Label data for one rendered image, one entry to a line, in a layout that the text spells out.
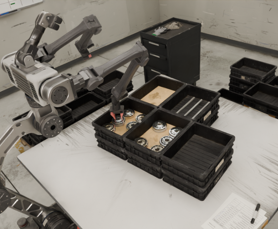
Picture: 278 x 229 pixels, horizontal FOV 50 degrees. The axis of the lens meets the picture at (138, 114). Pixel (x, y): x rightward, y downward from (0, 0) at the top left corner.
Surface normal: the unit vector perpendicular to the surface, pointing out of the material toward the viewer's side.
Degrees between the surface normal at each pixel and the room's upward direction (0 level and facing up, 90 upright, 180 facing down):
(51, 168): 0
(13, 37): 90
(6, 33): 90
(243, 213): 0
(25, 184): 0
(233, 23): 90
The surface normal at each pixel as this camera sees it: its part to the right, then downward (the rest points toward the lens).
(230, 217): -0.10, -0.80
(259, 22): -0.73, 0.46
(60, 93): 0.68, 0.37
